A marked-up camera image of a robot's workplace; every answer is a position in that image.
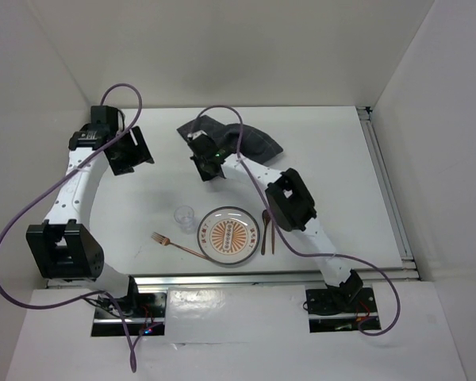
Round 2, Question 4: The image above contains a purple cable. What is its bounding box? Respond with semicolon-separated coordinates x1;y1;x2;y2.
0;83;154;374
193;105;401;337

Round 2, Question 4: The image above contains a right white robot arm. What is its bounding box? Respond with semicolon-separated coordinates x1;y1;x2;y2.
188;130;363;311

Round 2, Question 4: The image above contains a copper knife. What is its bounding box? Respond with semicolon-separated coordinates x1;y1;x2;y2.
271;225;275;255

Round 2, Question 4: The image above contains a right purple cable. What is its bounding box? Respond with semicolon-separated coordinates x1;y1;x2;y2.
193;105;401;337

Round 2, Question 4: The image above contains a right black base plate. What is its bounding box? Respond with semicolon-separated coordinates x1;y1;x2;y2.
302;287;381;333

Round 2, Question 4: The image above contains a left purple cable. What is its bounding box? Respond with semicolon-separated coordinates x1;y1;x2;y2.
0;83;154;374

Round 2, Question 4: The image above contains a copper fork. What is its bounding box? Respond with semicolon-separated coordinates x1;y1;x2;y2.
151;232;208;260

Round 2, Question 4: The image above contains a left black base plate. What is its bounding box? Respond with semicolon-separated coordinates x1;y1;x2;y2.
85;291;167;337

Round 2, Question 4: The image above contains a clear plastic cup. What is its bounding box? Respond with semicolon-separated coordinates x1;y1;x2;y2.
174;206;195;234

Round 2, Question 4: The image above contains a copper spoon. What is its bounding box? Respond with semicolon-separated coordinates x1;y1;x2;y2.
260;210;271;256

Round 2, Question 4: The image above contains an aluminium frame rail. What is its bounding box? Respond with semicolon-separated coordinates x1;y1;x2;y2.
45;105;421;289

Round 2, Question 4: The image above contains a patterned glass plate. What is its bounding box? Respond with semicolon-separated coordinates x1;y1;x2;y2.
197;206;260;267

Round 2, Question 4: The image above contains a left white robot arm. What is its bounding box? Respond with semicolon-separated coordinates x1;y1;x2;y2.
25;106;154;317

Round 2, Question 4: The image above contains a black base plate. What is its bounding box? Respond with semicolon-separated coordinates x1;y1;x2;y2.
302;287;381;333
85;291;167;337

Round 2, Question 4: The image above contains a dark grey checked cloth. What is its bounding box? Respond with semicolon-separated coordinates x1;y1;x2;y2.
194;115;283;164

